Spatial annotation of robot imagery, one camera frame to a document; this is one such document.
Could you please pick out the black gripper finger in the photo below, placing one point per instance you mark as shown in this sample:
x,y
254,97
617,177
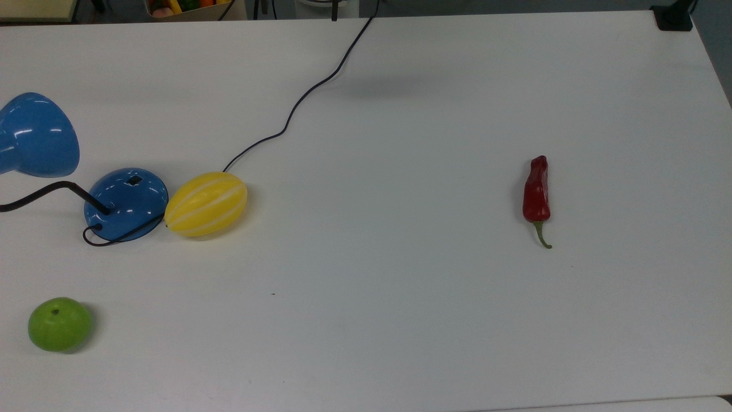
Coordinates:
x,y
335,10

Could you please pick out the blue desk lamp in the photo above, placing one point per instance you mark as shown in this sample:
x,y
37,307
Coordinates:
x,y
128,203

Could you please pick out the box of toy fruits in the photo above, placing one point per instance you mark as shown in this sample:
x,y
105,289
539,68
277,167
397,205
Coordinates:
x,y
189,9

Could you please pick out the yellow striped melon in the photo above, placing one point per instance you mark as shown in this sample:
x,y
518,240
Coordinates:
x,y
206,204

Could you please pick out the red chili pepper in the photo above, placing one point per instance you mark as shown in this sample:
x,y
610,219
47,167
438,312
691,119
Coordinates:
x,y
536,194

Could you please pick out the wooden side table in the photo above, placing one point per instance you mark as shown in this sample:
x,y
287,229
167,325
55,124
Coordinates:
x,y
34,9

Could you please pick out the black table clamp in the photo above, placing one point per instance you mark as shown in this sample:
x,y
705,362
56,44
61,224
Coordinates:
x,y
673,18

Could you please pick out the green apple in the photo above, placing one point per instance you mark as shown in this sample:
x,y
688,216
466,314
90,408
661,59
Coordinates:
x,y
59,325

